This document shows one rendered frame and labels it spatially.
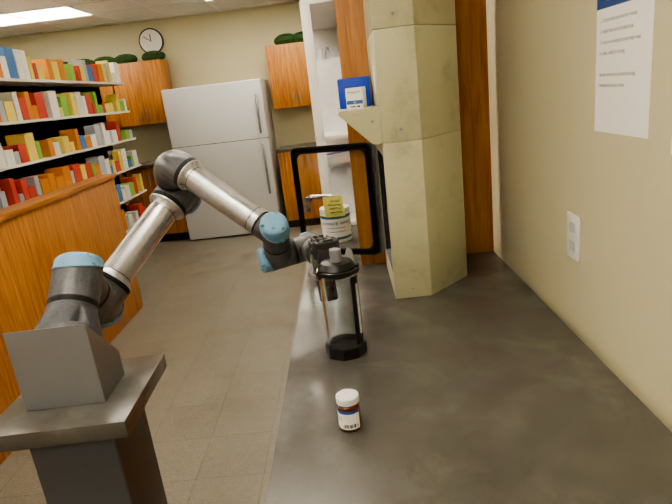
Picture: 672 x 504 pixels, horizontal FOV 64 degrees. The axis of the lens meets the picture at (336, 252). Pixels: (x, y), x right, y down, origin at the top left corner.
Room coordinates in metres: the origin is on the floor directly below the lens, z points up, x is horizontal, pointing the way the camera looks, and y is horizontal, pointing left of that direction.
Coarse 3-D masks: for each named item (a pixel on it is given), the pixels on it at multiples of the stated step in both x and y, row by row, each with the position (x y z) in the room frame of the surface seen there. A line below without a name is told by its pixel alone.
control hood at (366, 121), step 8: (344, 112) 1.55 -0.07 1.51; (352, 112) 1.55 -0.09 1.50; (360, 112) 1.55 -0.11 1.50; (368, 112) 1.54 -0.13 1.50; (376, 112) 1.54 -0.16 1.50; (344, 120) 1.55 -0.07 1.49; (352, 120) 1.55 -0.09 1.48; (360, 120) 1.55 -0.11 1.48; (368, 120) 1.54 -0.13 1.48; (376, 120) 1.54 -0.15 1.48; (360, 128) 1.55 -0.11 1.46; (368, 128) 1.54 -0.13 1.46; (376, 128) 1.54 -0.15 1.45; (368, 136) 1.54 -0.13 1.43; (376, 136) 1.54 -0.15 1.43
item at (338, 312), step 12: (348, 276) 1.19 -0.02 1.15; (324, 288) 1.20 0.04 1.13; (336, 288) 1.19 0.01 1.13; (348, 288) 1.19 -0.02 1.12; (324, 300) 1.21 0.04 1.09; (336, 300) 1.19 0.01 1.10; (348, 300) 1.19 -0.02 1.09; (324, 312) 1.22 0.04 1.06; (336, 312) 1.19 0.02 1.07; (348, 312) 1.19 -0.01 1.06; (336, 324) 1.19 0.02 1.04; (348, 324) 1.19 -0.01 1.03; (336, 336) 1.19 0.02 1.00; (348, 336) 1.19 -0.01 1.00; (336, 348) 1.20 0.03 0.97; (348, 348) 1.19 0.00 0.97
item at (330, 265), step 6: (330, 252) 1.23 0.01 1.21; (336, 252) 1.22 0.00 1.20; (330, 258) 1.23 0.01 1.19; (336, 258) 1.22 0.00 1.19; (342, 258) 1.25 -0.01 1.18; (348, 258) 1.24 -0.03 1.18; (324, 264) 1.22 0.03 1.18; (330, 264) 1.21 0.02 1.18; (336, 264) 1.21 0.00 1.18; (342, 264) 1.20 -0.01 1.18; (348, 264) 1.21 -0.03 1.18; (354, 264) 1.22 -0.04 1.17; (324, 270) 1.20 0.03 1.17; (330, 270) 1.19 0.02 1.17; (336, 270) 1.19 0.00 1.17; (342, 270) 1.19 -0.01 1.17
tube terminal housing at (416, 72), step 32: (384, 32) 1.54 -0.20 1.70; (416, 32) 1.55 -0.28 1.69; (448, 32) 1.65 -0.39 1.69; (384, 64) 1.54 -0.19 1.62; (416, 64) 1.54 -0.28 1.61; (448, 64) 1.64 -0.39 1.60; (384, 96) 1.54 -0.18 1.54; (416, 96) 1.54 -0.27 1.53; (448, 96) 1.64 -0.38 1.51; (384, 128) 1.54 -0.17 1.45; (416, 128) 1.54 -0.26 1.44; (448, 128) 1.63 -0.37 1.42; (384, 160) 1.54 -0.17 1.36; (416, 160) 1.54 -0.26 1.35; (448, 160) 1.62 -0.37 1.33; (416, 192) 1.54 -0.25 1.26; (448, 192) 1.62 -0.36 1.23; (416, 224) 1.54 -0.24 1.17; (448, 224) 1.61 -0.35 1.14; (416, 256) 1.54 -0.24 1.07; (448, 256) 1.61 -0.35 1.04; (416, 288) 1.54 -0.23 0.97
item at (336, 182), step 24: (336, 144) 1.90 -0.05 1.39; (312, 168) 1.94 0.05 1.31; (336, 168) 1.91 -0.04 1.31; (360, 168) 1.87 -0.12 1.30; (312, 192) 1.95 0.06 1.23; (336, 192) 1.91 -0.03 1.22; (360, 192) 1.87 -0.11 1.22; (312, 216) 1.95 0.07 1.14; (336, 216) 1.91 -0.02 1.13; (360, 216) 1.88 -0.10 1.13; (360, 240) 1.88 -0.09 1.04
